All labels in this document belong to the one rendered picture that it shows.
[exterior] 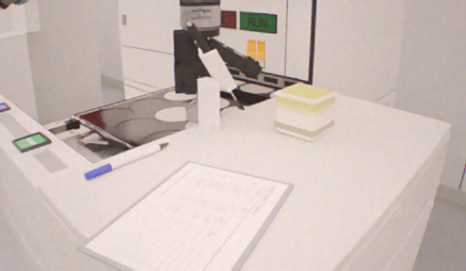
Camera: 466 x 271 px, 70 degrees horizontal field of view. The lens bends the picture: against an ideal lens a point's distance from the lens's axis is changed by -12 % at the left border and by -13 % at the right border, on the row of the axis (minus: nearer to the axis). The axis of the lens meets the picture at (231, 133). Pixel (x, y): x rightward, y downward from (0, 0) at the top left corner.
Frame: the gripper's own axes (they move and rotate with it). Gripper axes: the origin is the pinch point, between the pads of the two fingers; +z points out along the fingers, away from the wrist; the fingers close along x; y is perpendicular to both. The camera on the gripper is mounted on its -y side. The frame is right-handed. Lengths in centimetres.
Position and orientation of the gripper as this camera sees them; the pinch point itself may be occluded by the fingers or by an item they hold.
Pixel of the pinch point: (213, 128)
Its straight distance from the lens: 75.6
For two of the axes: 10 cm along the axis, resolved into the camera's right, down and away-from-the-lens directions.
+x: 1.2, 3.9, -9.1
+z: 0.0, 9.2, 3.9
